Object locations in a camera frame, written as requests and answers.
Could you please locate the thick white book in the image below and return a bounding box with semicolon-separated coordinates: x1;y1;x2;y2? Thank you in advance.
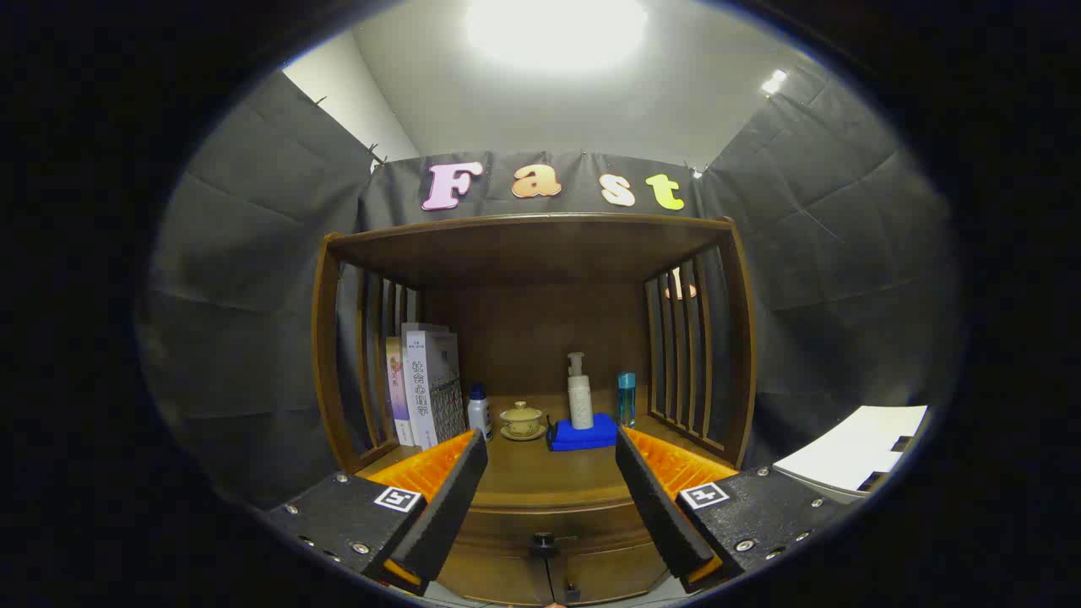
401;323;467;450

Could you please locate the white pump bottle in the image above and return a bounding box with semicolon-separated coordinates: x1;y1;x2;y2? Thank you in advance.
567;352;595;431

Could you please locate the white topped grey box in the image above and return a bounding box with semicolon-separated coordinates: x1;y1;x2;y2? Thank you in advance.
773;405;930;505

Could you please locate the blue folded cloth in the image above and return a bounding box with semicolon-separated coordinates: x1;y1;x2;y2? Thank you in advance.
546;412;620;453

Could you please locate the wooden cabinet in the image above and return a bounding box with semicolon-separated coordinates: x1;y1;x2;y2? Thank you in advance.
311;211;757;605

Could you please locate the white bottle blue cap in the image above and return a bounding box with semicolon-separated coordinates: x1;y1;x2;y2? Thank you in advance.
467;382;493;442

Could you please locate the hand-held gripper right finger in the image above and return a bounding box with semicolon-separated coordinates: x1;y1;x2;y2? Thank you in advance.
615;425;845;594

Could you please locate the round ceiling light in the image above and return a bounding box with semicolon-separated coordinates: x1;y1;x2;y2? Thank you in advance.
464;0;649;73

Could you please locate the wooden countertop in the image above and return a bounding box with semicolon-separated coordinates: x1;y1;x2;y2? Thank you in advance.
359;393;736;512

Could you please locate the thin purple book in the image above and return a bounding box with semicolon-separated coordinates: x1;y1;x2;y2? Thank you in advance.
386;336;415;447

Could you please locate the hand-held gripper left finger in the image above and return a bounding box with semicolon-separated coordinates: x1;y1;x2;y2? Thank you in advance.
269;428;490;597

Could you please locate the wooden drawer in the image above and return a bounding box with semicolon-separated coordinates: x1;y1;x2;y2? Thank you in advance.
435;498;676;605

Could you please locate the beige lidded teacup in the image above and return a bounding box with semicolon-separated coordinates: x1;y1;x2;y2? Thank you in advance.
498;401;547;442

